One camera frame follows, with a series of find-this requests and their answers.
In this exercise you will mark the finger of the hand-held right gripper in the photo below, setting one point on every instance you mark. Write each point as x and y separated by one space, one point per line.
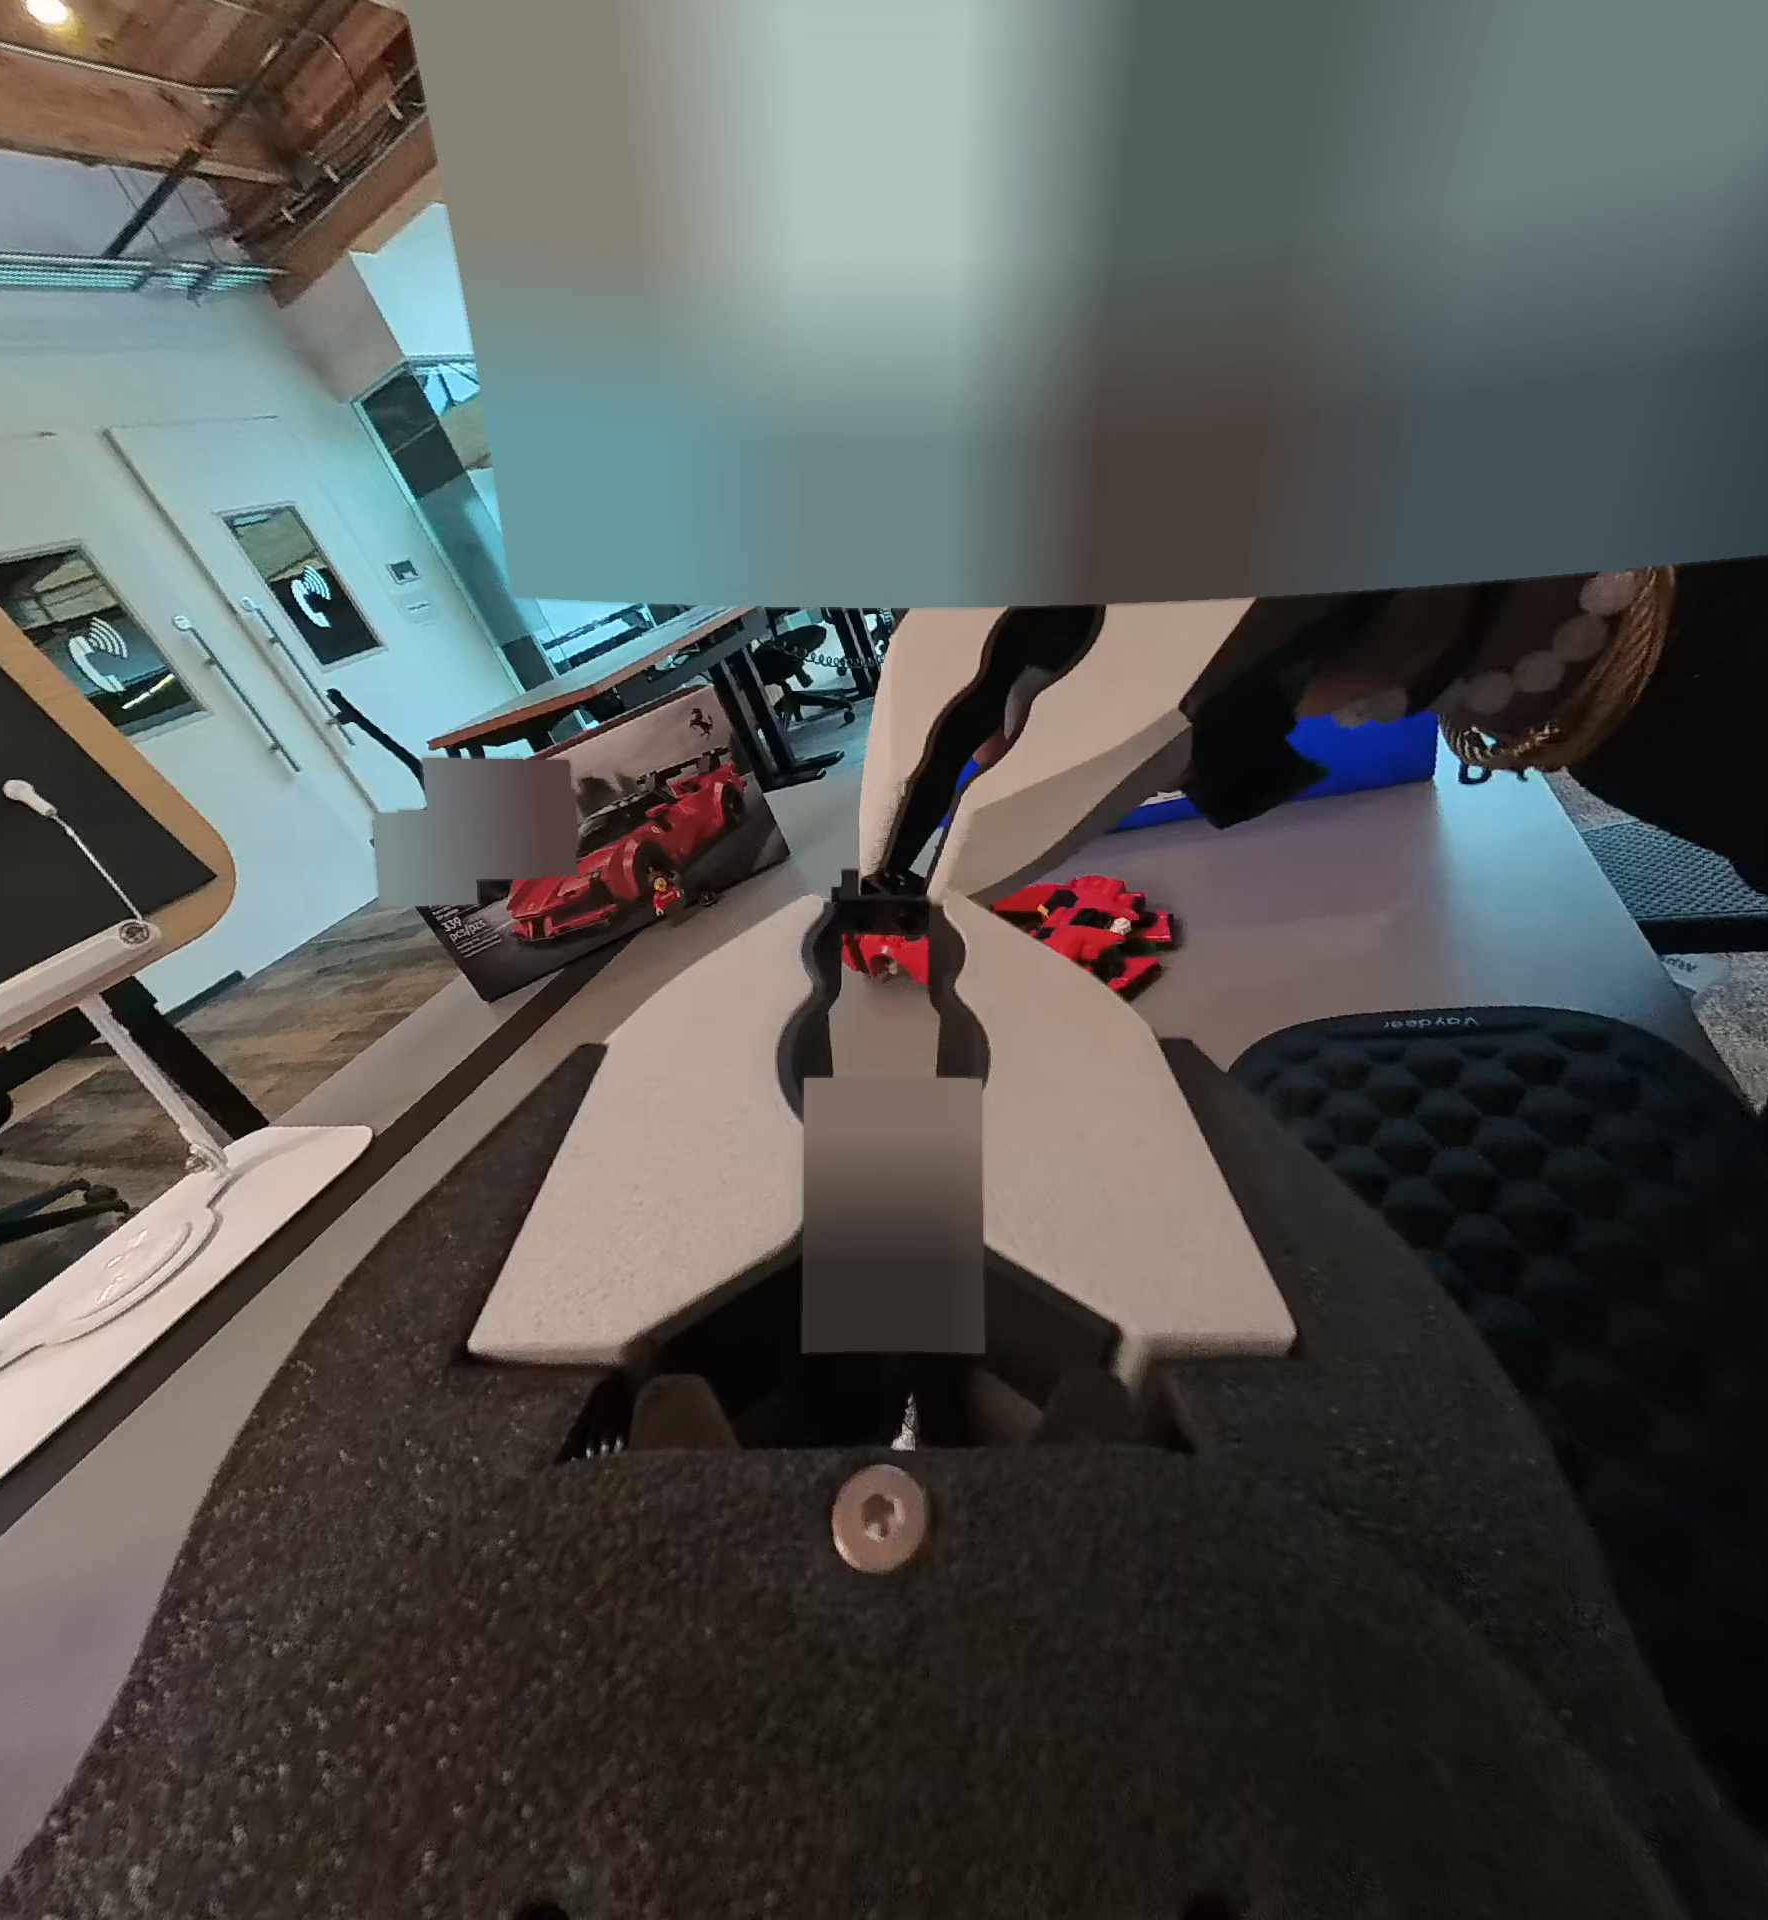
920 705
1109 736

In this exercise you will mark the white door with phone symbol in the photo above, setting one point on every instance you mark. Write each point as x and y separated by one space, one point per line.
277 615

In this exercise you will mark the black office chair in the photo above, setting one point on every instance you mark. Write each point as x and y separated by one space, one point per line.
801 675

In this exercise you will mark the red lego car model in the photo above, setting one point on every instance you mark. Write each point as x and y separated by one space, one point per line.
1085 932

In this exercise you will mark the person's right hand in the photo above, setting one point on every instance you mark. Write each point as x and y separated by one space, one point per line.
1402 647

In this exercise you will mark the window with phone symbol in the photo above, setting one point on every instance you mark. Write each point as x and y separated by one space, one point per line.
89 647

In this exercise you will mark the black padded cushion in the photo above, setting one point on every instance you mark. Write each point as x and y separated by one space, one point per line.
1558 1200

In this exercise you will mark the person's right forearm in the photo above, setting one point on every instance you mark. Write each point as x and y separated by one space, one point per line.
1740 720

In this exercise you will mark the red and black lego assembly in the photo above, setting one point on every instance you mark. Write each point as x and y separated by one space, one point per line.
884 937

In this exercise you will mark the lego set box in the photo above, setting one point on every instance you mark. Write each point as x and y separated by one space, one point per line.
629 871

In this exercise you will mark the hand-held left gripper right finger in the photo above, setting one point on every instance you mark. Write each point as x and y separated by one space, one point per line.
1109 1185

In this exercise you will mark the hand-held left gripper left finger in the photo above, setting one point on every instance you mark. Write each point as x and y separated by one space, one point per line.
674 1169

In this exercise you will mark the white stand base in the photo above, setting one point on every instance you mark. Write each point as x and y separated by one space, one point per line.
118 1261

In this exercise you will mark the wooden top desk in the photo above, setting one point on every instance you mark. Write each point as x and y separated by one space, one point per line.
598 690

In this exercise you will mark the blue box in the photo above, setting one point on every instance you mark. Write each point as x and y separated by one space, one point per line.
1349 758

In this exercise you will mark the wood-rimmed black panel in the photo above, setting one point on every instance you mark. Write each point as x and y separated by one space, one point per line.
28 810

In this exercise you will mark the round ceiling light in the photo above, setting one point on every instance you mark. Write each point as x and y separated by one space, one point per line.
46 11

